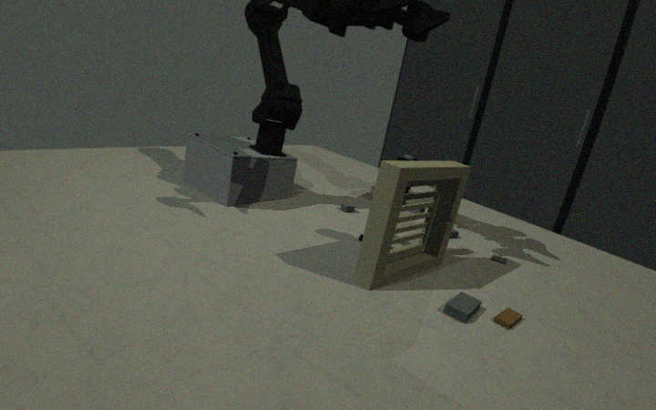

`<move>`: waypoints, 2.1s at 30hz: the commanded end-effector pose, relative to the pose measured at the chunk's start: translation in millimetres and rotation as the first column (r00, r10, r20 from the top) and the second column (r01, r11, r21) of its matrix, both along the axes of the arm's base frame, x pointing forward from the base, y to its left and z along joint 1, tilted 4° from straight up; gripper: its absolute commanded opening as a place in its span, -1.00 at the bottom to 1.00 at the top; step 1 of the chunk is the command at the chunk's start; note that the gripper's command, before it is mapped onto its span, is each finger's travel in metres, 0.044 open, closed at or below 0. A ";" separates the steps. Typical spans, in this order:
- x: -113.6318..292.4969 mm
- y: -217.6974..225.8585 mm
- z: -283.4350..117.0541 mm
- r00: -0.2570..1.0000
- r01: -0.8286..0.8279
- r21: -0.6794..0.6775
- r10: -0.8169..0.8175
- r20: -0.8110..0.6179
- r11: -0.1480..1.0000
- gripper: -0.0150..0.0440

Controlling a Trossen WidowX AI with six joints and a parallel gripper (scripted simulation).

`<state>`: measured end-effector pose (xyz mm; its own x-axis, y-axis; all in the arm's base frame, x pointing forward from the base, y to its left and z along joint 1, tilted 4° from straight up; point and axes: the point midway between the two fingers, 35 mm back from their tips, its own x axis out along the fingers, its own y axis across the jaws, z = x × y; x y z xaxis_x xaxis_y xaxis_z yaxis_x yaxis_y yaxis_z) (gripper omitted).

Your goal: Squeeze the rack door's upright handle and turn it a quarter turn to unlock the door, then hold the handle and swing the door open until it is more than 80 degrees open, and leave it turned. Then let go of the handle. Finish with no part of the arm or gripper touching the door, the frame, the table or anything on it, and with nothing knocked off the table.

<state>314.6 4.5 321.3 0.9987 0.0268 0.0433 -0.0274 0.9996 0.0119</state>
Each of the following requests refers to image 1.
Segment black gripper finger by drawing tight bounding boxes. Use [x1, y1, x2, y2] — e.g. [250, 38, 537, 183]
[413, 0, 450, 39]
[362, 0, 417, 17]

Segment small brown flat block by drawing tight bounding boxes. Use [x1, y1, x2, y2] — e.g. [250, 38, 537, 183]
[493, 307, 523, 330]

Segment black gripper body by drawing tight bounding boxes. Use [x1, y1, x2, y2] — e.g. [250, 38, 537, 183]
[343, 0, 428, 43]

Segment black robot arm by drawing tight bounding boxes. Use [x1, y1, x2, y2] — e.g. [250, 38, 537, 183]
[244, 0, 358, 157]

